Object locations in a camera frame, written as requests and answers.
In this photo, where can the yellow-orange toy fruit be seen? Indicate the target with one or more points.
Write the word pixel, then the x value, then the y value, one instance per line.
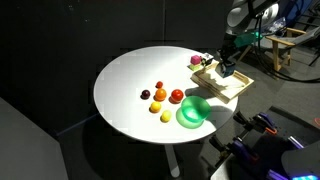
pixel 155 106

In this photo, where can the dark purple plum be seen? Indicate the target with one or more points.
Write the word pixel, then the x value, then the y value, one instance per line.
pixel 145 94

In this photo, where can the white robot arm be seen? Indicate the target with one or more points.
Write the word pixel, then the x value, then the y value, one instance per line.
pixel 250 15

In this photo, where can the purple clamp with orange tip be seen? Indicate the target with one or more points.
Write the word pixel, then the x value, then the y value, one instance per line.
pixel 265 121
pixel 243 151

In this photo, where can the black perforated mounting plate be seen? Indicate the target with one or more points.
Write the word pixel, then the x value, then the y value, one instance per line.
pixel 266 146

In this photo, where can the pink cube block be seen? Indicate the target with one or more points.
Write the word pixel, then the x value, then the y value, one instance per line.
pixel 195 59

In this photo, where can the grey board panel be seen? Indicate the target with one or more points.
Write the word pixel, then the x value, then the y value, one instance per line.
pixel 26 146

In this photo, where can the blue number 4 block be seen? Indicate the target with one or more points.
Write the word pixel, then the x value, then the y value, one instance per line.
pixel 226 70

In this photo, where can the small red toy fruit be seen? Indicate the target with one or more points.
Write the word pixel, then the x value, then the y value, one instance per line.
pixel 159 84

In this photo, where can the wooden crate tray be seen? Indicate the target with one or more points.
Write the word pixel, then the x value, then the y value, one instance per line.
pixel 230 87

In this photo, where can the clear plastic bag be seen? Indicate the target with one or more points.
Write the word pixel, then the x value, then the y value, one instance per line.
pixel 279 24

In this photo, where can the grey robot base with light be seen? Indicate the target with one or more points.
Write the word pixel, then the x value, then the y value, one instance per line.
pixel 301 161

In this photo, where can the yellow toy lemon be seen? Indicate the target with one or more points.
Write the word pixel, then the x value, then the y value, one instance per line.
pixel 166 115

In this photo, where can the green plastic bowl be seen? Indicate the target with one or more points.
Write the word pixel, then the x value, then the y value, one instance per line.
pixel 196 108

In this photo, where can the white table pedestal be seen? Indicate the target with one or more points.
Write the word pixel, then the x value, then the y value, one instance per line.
pixel 171 160

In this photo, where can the red toy apple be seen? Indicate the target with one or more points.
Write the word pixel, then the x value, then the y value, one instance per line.
pixel 177 95

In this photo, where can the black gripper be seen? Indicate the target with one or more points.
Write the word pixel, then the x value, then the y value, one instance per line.
pixel 228 46

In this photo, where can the wooden armchair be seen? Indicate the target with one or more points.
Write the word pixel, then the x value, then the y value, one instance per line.
pixel 283 41

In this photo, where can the orange toy fruit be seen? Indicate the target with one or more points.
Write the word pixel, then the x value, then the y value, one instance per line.
pixel 160 94

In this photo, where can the black and white block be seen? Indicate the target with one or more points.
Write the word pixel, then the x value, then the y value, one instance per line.
pixel 208 58

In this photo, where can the blue object behind chair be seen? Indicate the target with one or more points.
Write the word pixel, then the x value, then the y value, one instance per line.
pixel 295 11

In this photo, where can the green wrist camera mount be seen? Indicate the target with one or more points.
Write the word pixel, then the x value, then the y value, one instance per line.
pixel 248 39

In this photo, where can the lime green block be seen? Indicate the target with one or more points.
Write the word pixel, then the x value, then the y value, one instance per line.
pixel 194 67

